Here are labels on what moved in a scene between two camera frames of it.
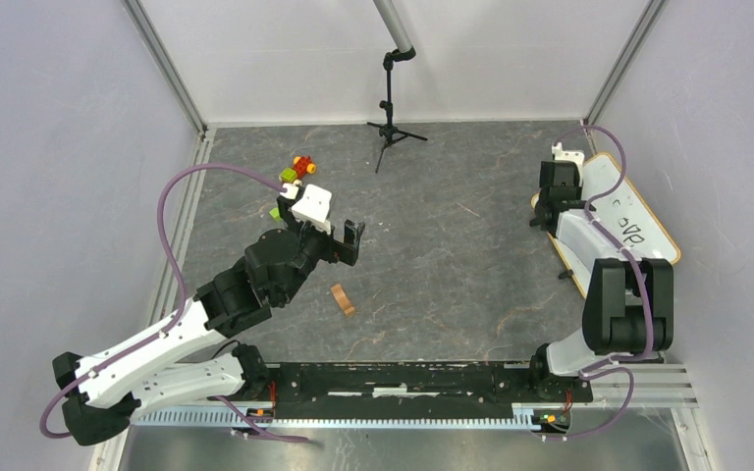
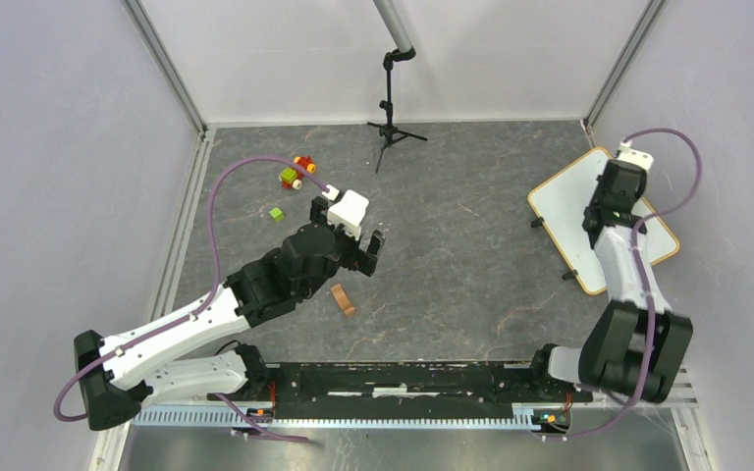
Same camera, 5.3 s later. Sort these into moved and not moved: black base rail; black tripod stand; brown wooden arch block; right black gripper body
Moved: right black gripper body
Not moved: black tripod stand; black base rail; brown wooden arch block
